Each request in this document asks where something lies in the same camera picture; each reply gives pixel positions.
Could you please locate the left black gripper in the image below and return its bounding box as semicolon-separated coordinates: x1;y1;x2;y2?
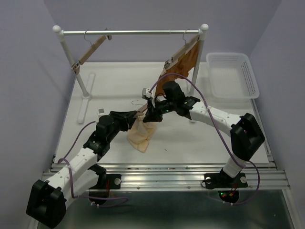
107;110;137;142

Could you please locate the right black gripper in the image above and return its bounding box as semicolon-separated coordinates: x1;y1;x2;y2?
142;98;176;123

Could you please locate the wooden clip hanger with beige underwear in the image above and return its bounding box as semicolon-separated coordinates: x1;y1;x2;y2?
131;100;148;118

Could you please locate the beige underwear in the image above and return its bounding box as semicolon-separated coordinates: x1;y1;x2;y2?
127;114;156;153

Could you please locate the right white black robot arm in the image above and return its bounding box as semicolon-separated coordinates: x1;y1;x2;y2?
142;81;265;186

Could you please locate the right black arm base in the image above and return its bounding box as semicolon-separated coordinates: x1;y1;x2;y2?
201;173;248;205

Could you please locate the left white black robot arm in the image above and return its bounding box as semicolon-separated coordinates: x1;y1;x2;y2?
26;111;138;229

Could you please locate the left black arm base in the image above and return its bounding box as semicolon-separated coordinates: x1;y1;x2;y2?
81;174;126;208

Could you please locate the wooden hanger with brown underwear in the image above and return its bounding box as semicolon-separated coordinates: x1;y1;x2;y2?
163;35;200;69

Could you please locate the brown underwear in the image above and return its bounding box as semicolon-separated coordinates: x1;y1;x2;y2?
155;41;200;95

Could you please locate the empty wooden clip hanger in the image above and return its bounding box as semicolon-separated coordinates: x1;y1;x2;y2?
71;30;112;74

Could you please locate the white plastic basket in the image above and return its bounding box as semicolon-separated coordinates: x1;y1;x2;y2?
206;52;260;100

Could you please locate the white clothes rack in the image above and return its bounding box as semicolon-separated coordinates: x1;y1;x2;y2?
52;24;209;124

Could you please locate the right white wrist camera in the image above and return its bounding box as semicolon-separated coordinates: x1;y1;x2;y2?
142;88;152;100

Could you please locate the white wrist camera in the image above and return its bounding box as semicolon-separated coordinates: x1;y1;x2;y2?
142;88;152;100
98;108;105;118

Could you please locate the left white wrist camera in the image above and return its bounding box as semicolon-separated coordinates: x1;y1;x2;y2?
98;108;105;118

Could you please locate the aluminium mounting rail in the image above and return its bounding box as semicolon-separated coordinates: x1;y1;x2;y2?
38;163;291;192

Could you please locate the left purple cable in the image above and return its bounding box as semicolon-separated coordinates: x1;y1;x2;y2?
57;120;129;208

